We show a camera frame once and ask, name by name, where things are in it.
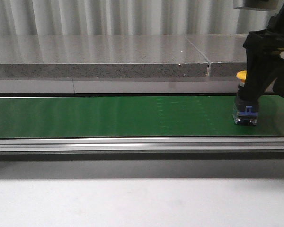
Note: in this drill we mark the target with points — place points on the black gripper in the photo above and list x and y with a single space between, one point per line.
265 60

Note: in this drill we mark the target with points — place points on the yellow mushroom push button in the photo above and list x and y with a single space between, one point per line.
246 107

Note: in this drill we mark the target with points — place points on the grey speckled stone countertop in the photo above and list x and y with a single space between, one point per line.
121 56

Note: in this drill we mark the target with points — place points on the green conveyor belt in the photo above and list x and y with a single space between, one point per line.
61 117

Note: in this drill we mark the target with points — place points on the white corrugated curtain backdrop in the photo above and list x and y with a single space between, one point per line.
127 17

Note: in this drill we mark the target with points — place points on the aluminium conveyor frame rail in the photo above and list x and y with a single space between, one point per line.
140 145

